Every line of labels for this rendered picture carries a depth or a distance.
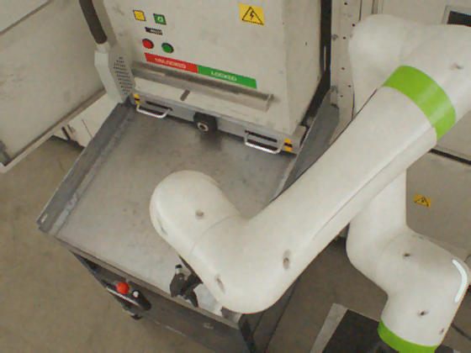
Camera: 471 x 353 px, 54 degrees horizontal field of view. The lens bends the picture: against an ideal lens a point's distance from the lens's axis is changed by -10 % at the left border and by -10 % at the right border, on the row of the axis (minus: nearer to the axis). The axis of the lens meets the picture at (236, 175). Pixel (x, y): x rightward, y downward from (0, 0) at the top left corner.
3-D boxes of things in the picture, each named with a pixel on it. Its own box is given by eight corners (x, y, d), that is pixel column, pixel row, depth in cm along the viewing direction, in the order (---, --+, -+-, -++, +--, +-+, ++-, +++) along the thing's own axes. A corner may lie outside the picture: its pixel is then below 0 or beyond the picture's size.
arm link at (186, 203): (187, 140, 71) (125, 187, 69) (245, 197, 65) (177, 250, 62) (207, 192, 83) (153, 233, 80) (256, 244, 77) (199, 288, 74)
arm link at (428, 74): (456, 63, 79) (434, 4, 72) (521, 80, 68) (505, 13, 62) (388, 132, 77) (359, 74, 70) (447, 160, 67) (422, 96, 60)
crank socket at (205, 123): (213, 135, 139) (210, 124, 135) (194, 129, 141) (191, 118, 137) (218, 128, 140) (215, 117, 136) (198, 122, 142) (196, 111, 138)
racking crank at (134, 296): (122, 310, 158) (88, 276, 133) (126, 302, 160) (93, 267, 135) (165, 331, 153) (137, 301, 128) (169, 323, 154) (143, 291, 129)
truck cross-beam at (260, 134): (299, 155, 133) (299, 141, 128) (131, 103, 150) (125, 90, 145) (306, 141, 135) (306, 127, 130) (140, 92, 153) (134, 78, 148)
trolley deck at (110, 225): (240, 329, 117) (237, 323, 112) (46, 237, 137) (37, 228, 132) (338, 120, 147) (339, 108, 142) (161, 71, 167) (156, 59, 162)
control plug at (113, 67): (123, 104, 132) (104, 58, 117) (109, 100, 133) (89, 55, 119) (138, 83, 135) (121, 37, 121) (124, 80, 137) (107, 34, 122)
